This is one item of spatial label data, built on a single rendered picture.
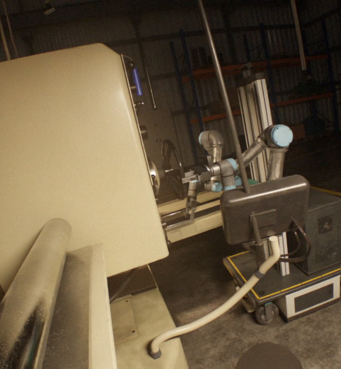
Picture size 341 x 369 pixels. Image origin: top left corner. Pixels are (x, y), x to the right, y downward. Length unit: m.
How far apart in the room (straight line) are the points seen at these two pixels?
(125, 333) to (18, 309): 1.03
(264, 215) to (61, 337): 0.75
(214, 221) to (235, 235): 1.35
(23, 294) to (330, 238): 1.93
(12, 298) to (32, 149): 0.57
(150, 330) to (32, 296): 1.02
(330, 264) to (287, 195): 1.29
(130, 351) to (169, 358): 0.21
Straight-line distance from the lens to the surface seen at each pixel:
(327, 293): 2.25
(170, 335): 1.29
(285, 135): 1.50
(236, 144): 0.91
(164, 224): 1.21
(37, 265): 0.65
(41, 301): 0.55
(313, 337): 2.17
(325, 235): 2.09
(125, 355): 1.43
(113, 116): 0.97
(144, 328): 1.52
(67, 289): 0.77
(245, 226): 1.03
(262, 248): 1.06
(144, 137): 1.25
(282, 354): 2.06
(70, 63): 1.00
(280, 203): 1.02
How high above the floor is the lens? 1.58
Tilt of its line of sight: 13 degrees down
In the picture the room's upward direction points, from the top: 13 degrees counter-clockwise
